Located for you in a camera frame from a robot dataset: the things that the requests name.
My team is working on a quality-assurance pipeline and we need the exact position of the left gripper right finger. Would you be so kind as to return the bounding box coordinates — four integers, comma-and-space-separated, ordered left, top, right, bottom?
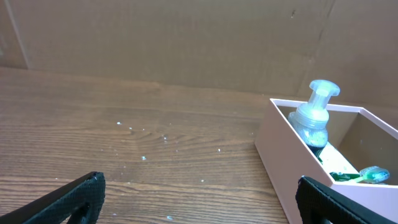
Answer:
295, 176, 394, 224

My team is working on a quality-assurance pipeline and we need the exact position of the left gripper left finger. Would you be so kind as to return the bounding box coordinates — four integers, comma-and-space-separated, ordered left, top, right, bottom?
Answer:
1, 171, 106, 224

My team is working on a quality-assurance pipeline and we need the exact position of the green soap bar package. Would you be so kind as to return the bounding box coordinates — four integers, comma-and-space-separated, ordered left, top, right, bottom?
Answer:
318, 142, 360, 182

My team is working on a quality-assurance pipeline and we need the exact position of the green white toothbrush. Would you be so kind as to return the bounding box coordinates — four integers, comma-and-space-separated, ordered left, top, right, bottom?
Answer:
349, 166, 390, 184

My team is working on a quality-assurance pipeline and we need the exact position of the dark soap pump bottle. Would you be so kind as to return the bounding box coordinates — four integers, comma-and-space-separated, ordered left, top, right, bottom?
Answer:
288, 80, 340, 157

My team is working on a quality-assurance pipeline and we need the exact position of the pink cardboard box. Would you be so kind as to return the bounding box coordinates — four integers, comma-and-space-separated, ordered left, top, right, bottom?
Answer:
255, 98, 397, 223

